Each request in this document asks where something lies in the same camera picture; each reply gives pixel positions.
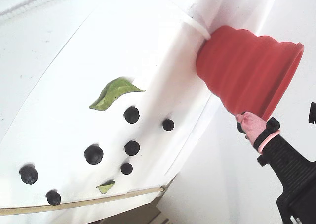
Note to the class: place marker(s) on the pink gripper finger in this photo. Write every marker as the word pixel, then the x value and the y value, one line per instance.
pixel 254 127

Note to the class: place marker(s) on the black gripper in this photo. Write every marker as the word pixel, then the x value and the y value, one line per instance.
pixel 287 170

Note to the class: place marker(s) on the dark blueberry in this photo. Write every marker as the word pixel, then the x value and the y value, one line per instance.
pixel 28 175
pixel 93 154
pixel 53 197
pixel 168 124
pixel 239 128
pixel 132 147
pixel 126 168
pixel 131 115

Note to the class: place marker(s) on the red collapsible cup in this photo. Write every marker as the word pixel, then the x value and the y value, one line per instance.
pixel 247 68

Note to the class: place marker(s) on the large green leaf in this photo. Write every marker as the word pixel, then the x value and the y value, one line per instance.
pixel 111 95

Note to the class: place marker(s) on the small green leaf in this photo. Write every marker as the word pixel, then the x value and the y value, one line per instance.
pixel 105 189

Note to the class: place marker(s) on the white mat sheet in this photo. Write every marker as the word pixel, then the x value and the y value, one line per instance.
pixel 74 85

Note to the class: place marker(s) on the thin wooden stick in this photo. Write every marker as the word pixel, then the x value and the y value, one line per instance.
pixel 81 202

